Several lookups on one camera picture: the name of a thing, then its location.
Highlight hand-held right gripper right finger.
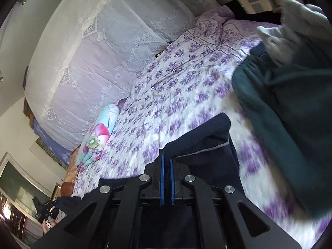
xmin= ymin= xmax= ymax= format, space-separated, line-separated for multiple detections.
xmin=170 ymin=158 xmax=303 ymax=249

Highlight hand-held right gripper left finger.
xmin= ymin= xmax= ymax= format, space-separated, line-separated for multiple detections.
xmin=31 ymin=149 xmax=166 ymax=249

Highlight navy blue pants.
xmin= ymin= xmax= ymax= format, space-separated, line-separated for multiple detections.
xmin=54 ymin=113 xmax=245 ymax=249

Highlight person's left hand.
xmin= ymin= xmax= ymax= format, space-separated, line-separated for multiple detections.
xmin=42 ymin=219 xmax=56 ymax=236

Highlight folded teal pink floral blanket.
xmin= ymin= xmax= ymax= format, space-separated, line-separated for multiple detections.
xmin=76 ymin=103 xmax=120 ymax=172

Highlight purple floral bedspread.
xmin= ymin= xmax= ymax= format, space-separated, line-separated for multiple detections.
xmin=70 ymin=5 xmax=330 ymax=249

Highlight dark green garment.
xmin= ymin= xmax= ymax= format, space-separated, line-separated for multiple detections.
xmin=232 ymin=40 xmax=332 ymax=220

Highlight white lace curtain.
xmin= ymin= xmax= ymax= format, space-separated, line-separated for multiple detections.
xmin=24 ymin=0 xmax=221 ymax=152

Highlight light grey garment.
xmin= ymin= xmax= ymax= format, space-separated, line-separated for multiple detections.
xmin=257 ymin=0 xmax=332 ymax=68

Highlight framed wall picture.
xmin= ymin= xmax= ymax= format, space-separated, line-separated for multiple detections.
xmin=0 ymin=153 xmax=56 ymax=200

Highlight blue wall poster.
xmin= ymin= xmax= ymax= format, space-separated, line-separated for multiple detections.
xmin=32 ymin=119 xmax=72 ymax=168

